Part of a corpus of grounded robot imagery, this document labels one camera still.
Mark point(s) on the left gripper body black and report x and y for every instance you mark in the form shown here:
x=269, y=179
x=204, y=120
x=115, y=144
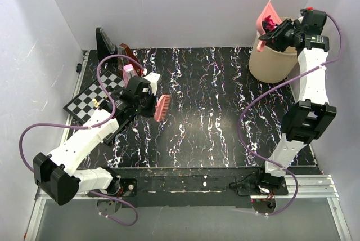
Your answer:
x=145, y=106

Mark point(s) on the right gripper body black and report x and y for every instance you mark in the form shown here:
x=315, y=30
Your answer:
x=284, y=35

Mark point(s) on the pink hand brush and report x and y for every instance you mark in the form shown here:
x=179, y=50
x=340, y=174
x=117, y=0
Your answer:
x=162, y=107

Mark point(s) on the pink plastic dustpan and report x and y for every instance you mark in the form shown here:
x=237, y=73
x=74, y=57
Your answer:
x=268, y=10

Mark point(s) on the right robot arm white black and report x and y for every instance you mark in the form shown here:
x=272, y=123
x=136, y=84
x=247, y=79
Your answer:
x=312, y=114

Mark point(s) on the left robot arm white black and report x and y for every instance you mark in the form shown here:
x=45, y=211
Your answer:
x=58, y=174

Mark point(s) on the magenta paper scrap lower left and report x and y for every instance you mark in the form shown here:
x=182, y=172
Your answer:
x=268, y=24

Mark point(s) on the pink metronome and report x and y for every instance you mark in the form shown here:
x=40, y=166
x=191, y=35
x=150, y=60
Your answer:
x=128, y=72

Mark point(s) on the beige plastic bucket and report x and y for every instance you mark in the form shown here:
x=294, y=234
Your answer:
x=270, y=66

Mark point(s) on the white chess pawn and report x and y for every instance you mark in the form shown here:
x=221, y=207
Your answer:
x=96, y=103

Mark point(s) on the black white chessboard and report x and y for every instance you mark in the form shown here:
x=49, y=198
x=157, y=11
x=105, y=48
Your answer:
x=82, y=107

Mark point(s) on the brown metronome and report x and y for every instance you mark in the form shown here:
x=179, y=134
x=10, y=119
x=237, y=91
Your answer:
x=123, y=49

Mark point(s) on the black metronome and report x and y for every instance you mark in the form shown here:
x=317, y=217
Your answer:
x=105, y=47

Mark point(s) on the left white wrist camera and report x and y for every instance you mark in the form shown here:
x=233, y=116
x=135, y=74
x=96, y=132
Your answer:
x=154, y=79

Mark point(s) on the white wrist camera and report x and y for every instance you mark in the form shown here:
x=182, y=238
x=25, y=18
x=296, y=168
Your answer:
x=154, y=79
x=306, y=11

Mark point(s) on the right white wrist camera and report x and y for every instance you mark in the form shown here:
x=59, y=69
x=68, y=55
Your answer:
x=306, y=11

